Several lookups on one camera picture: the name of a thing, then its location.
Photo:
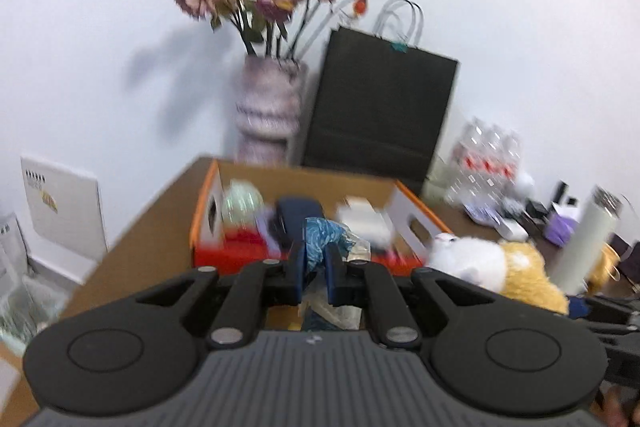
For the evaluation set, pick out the clear bag with green contents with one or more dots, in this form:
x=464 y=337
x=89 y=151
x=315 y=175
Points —
x=240 y=202

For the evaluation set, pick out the wooden desk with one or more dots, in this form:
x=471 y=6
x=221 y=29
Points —
x=150 y=232

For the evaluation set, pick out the purple tissue box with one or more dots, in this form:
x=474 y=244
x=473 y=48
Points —
x=560 y=227

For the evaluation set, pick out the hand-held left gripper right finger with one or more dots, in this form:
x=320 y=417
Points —
x=332 y=274

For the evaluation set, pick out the green binder clip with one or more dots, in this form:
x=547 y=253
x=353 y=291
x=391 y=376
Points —
x=399 y=46

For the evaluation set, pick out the black paper bag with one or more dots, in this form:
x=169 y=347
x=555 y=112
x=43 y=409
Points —
x=375 y=107

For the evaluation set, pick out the white charger block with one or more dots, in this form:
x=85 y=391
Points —
x=512 y=229

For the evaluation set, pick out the yellow white plush dog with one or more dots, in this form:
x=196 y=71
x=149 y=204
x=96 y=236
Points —
x=475 y=257

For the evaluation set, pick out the white blue flat packet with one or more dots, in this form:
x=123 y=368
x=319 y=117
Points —
x=480 y=213

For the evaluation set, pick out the purple textured vase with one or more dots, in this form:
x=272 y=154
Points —
x=270 y=107

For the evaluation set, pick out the white small packet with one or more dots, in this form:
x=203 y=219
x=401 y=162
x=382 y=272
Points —
x=362 y=217

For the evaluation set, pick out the red cardboard box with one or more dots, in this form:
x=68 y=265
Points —
x=310 y=184

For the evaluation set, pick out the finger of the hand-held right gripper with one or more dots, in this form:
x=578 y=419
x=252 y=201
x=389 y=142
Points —
x=610 y=309

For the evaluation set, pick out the blue patterned plastic packet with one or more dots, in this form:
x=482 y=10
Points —
x=320 y=237

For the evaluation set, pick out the navy zip pouch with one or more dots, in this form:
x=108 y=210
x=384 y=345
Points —
x=300 y=212

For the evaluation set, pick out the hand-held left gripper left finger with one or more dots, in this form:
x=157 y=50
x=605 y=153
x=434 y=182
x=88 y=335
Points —
x=298 y=274

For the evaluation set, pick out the white thermos bottle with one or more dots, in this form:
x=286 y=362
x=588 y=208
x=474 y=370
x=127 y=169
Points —
x=585 y=242

